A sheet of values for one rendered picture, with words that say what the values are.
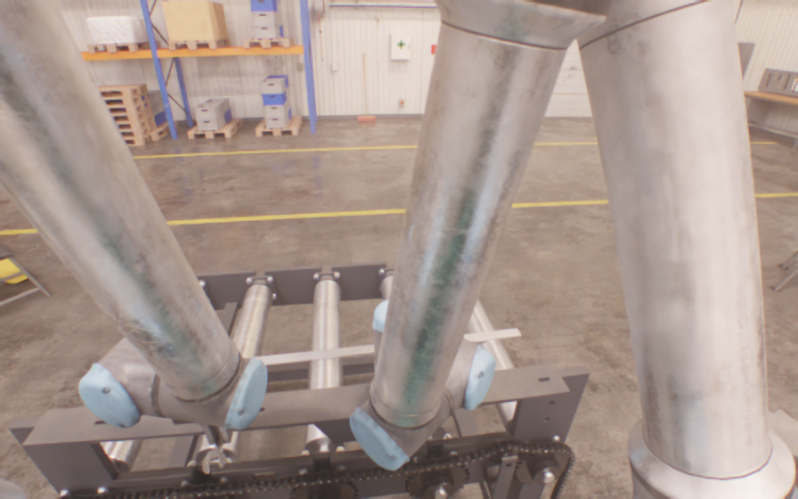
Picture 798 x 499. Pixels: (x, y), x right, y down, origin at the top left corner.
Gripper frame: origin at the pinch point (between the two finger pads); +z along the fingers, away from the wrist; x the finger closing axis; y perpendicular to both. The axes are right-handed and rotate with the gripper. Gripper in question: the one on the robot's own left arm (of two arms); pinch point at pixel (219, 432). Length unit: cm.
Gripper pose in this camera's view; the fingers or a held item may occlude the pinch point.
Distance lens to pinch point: 93.4
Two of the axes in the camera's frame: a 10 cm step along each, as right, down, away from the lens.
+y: -1.4, -4.9, 8.6
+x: -9.9, 0.6, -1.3
